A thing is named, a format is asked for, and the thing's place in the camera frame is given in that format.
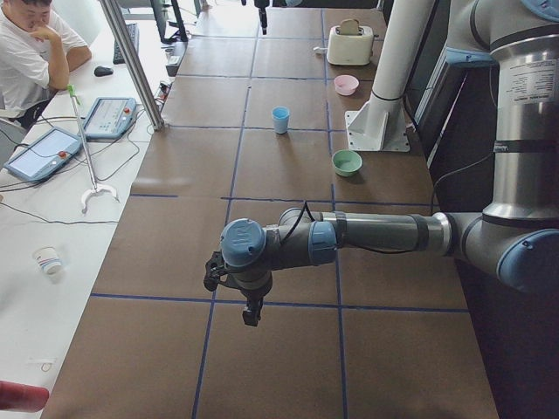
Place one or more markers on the teach pendant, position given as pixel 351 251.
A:
pixel 109 118
pixel 46 155

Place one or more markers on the teach pendant far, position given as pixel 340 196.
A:
pixel 109 118

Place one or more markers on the red cylinder object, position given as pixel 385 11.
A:
pixel 23 398

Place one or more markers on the white column stand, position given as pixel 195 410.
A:
pixel 380 124

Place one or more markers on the seated person white shirt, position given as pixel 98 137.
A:
pixel 39 50

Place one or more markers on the aluminium frame post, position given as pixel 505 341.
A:
pixel 116 23

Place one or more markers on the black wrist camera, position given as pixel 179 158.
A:
pixel 215 272

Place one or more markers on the cream toaster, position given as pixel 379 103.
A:
pixel 350 49

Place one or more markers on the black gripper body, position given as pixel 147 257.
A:
pixel 262 18
pixel 253 295

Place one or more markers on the reacher grabber stick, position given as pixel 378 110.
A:
pixel 96 188

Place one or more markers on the black computer mouse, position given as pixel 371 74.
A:
pixel 102 71

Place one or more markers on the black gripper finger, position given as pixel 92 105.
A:
pixel 252 312
pixel 263 20

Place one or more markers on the paper cup on side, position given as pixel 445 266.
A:
pixel 48 260

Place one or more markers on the teach pendant near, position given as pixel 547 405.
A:
pixel 46 155

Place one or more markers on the pink bowl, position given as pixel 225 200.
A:
pixel 345 84

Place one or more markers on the green bowl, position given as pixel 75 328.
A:
pixel 346 162

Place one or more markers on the black monitor stand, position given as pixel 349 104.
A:
pixel 169 21

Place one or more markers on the light blue cup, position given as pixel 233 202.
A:
pixel 280 123
pixel 280 113

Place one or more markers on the toast slice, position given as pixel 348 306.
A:
pixel 349 27

